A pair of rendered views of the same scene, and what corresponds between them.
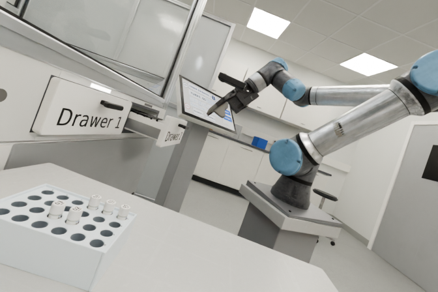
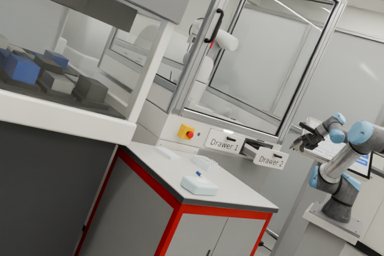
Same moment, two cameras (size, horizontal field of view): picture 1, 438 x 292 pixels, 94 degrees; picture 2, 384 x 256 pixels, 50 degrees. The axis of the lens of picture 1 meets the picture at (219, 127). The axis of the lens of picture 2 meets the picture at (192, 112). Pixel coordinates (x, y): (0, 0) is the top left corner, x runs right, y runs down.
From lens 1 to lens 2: 1.91 m
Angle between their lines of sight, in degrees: 47
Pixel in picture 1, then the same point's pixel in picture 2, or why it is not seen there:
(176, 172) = (298, 205)
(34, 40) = (207, 119)
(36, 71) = (207, 127)
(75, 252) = (205, 164)
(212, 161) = not seen: outside the picture
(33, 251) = (200, 163)
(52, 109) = (210, 139)
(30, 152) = (202, 152)
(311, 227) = (327, 225)
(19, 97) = (202, 135)
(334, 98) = not seen: hidden behind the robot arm
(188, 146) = not seen: hidden behind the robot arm
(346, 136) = (334, 164)
